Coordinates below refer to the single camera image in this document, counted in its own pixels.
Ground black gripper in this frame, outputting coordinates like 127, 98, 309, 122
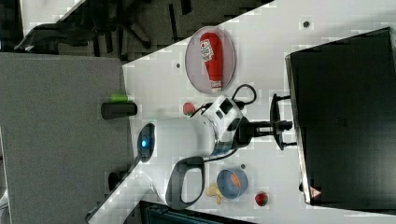
232, 117, 292, 149

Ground black toaster oven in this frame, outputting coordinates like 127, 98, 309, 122
285, 27, 396, 215

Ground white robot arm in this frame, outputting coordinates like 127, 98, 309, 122
86, 95, 292, 224

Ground orange toy carrot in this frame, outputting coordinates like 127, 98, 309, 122
231, 174, 241, 188

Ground blue bowl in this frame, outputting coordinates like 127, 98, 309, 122
217, 167, 248, 200

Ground red toy strawberry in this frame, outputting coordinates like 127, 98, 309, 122
255, 191, 268, 206

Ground yellow toy food piece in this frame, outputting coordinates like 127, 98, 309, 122
205, 183, 223, 205

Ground pink toy strawberry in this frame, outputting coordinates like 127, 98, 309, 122
183, 102, 196, 117

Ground grey round plate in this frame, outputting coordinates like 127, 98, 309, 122
185, 26, 235, 94

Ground red ketchup bottle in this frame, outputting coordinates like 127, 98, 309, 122
200, 32, 223, 92

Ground dark crate under table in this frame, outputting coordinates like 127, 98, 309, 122
139, 201, 254, 224

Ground black office chair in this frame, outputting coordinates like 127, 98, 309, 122
13, 0, 194, 62

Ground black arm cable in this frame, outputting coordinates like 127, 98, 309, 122
190, 83, 258, 119

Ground black cylinder mount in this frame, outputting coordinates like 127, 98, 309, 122
101, 102, 138, 120

